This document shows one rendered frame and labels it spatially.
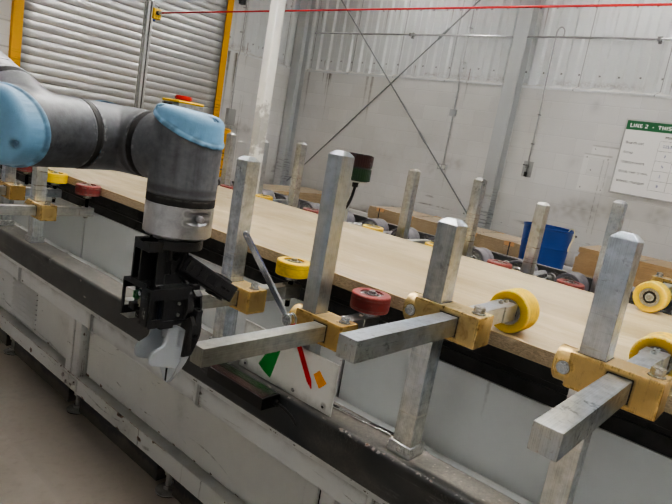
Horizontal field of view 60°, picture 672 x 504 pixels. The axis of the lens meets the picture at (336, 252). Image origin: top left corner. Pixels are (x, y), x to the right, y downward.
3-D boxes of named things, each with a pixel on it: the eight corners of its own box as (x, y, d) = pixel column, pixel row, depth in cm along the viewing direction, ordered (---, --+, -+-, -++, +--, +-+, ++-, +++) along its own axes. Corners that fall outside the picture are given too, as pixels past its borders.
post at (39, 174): (29, 265, 190) (40, 117, 182) (25, 262, 193) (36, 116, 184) (40, 264, 193) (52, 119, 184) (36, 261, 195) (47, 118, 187)
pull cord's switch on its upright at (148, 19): (133, 190, 350) (154, -1, 330) (121, 186, 359) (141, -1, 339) (145, 191, 356) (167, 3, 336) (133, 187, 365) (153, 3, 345)
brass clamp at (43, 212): (38, 221, 182) (39, 205, 181) (21, 212, 190) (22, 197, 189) (58, 221, 187) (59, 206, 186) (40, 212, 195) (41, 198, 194)
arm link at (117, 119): (50, 90, 76) (121, 103, 71) (116, 102, 86) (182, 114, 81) (44, 162, 77) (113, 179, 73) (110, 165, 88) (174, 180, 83)
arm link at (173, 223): (189, 197, 84) (231, 211, 77) (184, 230, 84) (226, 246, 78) (132, 194, 77) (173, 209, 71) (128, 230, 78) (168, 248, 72)
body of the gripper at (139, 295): (118, 316, 79) (127, 230, 77) (172, 310, 85) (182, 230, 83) (148, 335, 74) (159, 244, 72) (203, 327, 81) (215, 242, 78)
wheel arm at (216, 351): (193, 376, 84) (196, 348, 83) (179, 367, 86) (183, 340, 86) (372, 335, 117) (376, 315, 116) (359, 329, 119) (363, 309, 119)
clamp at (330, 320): (336, 353, 104) (341, 327, 103) (285, 328, 112) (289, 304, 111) (356, 348, 108) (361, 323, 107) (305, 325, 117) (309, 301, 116)
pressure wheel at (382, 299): (365, 354, 113) (376, 298, 111) (334, 340, 118) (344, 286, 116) (389, 348, 119) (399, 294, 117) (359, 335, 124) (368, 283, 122)
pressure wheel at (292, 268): (304, 313, 133) (313, 264, 131) (270, 308, 131) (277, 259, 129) (302, 303, 140) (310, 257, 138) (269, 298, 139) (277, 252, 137)
